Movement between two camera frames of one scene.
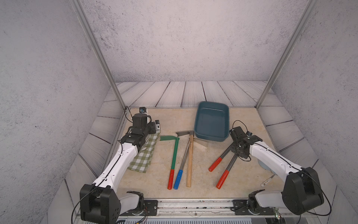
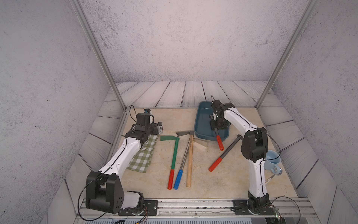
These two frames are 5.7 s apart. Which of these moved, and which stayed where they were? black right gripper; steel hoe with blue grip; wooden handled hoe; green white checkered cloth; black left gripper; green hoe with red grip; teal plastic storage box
Moved: black right gripper
Stayed: green hoe with red grip; green white checkered cloth; wooden handled hoe; teal plastic storage box; black left gripper; steel hoe with blue grip
